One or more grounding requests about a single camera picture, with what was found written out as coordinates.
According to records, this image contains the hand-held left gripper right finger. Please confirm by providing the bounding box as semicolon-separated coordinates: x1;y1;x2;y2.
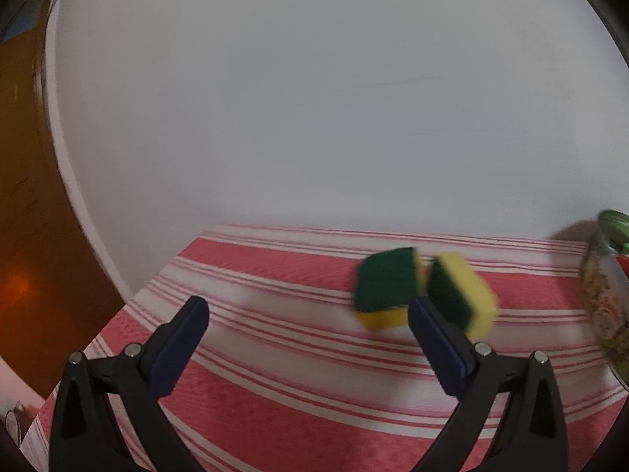
408;297;570;472

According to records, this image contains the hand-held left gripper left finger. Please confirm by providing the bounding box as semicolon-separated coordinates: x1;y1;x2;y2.
48;296;210;472

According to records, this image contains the yellow green scouring sponge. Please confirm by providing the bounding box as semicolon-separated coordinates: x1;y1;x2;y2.
355;247;428;331
427;252;499;342

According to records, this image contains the round metal basin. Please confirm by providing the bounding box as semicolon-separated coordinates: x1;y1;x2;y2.
579;209;629;389

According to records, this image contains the red striped tablecloth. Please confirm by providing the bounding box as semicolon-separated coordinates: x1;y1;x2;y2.
20;225;629;472

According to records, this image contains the brown wooden door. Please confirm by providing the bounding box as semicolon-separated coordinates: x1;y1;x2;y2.
0;0;133;399

